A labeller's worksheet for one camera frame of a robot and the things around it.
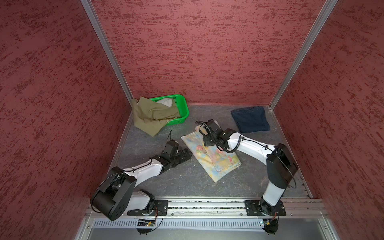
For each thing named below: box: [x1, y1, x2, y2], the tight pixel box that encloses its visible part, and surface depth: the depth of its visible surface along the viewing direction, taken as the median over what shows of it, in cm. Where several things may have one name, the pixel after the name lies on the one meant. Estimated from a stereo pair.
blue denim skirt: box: [231, 106, 271, 134], surface depth 111 cm
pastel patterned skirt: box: [181, 125, 242, 183], surface depth 91 cm
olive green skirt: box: [131, 96, 180, 137], surface depth 112 cm
